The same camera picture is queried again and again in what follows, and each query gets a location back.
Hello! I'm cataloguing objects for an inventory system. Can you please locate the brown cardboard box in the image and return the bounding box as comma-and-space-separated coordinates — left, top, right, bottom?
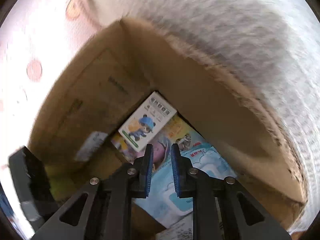
29, 18, 306, 229

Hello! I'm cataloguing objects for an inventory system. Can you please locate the panda picture small box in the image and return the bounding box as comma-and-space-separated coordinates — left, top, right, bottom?
118, 92, 177, 152

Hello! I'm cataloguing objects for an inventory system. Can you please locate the blue wet wipes pack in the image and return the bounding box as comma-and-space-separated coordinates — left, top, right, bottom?
133, 142, 238, 229

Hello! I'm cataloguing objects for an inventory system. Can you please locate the white paper sheet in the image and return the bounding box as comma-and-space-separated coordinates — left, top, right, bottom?
154, 197, 223, 240

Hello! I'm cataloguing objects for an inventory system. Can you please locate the colourful oil pastel box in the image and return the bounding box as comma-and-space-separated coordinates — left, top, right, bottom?
111, 114, 205, 167

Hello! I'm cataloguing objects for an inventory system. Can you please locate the white shipping label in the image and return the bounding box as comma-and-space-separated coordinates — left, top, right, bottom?
74, 131, 108, 162

